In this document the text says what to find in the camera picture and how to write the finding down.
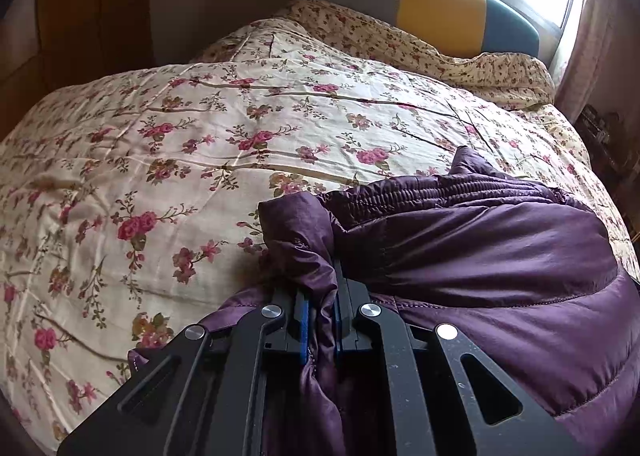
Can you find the purple down jacket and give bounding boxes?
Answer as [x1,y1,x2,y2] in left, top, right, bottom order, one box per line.
[127,146,640,456]

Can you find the glossy wooden wardrobe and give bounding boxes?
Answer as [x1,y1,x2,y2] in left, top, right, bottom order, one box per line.
[0,0,153,137]

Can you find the large-flower cream quilt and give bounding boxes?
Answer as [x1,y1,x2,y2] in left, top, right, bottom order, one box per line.
[0,18,640,442]

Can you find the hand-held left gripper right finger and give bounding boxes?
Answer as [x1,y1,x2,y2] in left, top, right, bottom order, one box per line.
[332,258,586,456]

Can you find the cluttered wooden desk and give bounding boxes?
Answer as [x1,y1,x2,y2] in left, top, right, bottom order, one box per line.
[575,106,640,237]

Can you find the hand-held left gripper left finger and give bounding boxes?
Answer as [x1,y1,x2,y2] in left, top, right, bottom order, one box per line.
[57,286,313,456]

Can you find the pale patterned curtain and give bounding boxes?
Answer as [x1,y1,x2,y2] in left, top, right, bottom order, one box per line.
[555,0,626,121]

